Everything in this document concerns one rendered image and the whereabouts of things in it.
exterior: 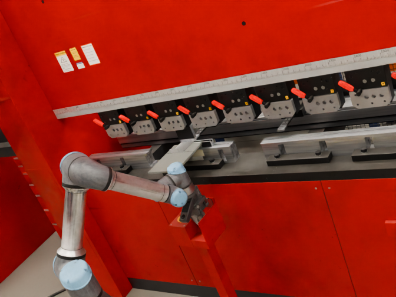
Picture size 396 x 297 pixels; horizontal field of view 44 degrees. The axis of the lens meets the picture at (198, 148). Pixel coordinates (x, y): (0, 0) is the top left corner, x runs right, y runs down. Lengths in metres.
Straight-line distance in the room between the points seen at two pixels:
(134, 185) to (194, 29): 0.74
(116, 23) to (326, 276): 1.59
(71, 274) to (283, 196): 1.00
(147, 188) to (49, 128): 1.20
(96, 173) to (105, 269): 1.55
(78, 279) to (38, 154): 1.22
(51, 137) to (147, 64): 0.88
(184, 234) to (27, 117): 1.17
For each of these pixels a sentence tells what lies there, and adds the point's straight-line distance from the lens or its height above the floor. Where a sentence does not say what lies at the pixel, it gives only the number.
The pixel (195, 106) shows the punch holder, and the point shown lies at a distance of 2.37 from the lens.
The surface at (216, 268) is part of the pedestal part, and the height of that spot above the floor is 0.48.
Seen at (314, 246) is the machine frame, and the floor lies 0.46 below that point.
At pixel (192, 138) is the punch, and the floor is 1.03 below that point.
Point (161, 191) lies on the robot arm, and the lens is 1.98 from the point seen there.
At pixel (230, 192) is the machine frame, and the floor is 0.78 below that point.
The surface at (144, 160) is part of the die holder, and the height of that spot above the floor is 0.93.
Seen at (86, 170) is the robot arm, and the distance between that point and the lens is 1.86.
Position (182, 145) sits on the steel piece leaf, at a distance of 2.56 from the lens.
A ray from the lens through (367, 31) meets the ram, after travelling 1.94.
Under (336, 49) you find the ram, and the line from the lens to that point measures 1.99.
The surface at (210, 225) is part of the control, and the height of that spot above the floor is 0.75.
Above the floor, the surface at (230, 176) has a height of 0.87.
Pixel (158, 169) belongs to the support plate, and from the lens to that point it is 2.41.
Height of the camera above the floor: 1.95
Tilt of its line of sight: 23 degrees down
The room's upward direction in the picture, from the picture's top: 23 degrees counter-clockwise
